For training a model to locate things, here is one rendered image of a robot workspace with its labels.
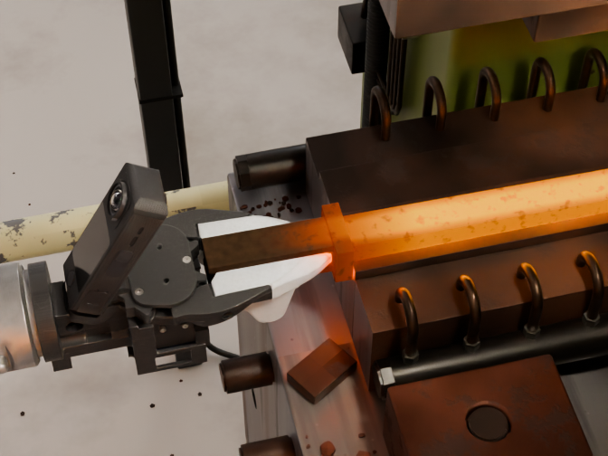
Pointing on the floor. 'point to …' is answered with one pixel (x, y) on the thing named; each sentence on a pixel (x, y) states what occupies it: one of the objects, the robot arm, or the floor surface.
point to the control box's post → (143, 16)
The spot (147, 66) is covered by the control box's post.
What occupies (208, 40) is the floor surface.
